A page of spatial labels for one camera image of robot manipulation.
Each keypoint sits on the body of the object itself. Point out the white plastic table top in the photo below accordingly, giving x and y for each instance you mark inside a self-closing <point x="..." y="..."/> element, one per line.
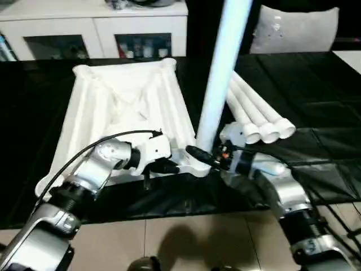
<point x="127" y="90"/>

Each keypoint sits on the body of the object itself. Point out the white plastic table leg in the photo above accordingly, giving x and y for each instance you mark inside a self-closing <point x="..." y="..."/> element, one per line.
<point x="253" y="110"/>
<point x="239" y="113"/>
<point x="268" y="104"/>
<point x="222" y="70"/>

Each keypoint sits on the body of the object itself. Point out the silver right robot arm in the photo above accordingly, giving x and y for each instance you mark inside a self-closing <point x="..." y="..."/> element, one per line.
<point x="293" y="194"/>

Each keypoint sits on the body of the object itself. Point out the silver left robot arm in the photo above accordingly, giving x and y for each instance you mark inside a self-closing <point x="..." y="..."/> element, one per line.
<point x="93" y="166"/>

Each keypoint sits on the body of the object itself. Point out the black work mat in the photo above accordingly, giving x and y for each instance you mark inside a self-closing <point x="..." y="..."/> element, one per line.
<point x="310" y="98"/>

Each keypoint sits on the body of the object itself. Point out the small white cup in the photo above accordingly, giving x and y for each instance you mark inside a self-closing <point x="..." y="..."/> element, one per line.
<point x="130" y="54"/>
<point x="162" y="53"/>

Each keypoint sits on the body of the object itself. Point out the printed glass jar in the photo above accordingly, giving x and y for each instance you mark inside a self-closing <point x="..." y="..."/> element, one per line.
<point x="137" y="48"/>
<point x="147" y="48"/>

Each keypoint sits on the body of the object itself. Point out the red bottle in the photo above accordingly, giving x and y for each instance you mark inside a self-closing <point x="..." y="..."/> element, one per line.
<point x="122" y="50"/>

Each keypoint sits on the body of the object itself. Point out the black cabinet with gold label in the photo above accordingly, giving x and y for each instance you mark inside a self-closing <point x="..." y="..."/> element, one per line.
<point x="203" y="28"/>

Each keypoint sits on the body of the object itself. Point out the grey cushion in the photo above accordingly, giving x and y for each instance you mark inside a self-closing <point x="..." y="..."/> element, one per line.
<point x="296" y="31"/>

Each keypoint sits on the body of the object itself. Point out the dark round helmet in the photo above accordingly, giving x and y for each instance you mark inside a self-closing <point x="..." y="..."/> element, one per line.
<point x="158" y="2"/>

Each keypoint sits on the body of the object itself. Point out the white sideboard with glass doors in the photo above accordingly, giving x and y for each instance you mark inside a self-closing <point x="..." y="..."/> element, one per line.
<point x="98" y="22"/>

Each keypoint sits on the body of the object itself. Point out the blue and white mop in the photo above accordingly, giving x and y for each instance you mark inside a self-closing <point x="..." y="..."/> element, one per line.
<point x="5" y="48"/>

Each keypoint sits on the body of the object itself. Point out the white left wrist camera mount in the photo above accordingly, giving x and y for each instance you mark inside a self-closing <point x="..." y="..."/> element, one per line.
<point x="155" y="146"/>

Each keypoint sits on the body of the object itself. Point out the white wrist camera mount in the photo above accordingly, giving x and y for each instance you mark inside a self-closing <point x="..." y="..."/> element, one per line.
<point x="155" y="146"/>
<point x="234" y="132"/>

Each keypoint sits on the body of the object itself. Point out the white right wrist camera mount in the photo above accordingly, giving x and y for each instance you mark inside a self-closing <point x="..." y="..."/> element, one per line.
<point x="234" y="132"/>

